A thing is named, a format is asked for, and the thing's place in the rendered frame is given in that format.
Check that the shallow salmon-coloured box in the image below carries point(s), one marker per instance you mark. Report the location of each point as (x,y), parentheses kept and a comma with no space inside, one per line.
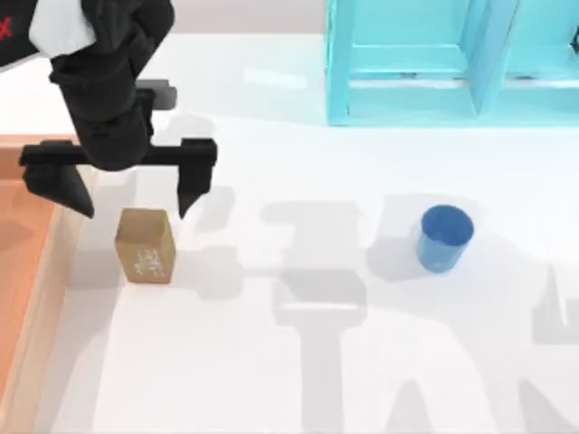
(20,280)

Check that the light blue rack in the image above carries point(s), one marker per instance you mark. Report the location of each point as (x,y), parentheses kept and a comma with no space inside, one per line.
(407,99)

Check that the blue cup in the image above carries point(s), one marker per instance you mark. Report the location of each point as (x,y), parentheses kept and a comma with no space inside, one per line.
(443,244)

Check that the brown cardboard box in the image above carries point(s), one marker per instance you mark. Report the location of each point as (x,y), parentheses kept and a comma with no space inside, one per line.
(145,248)

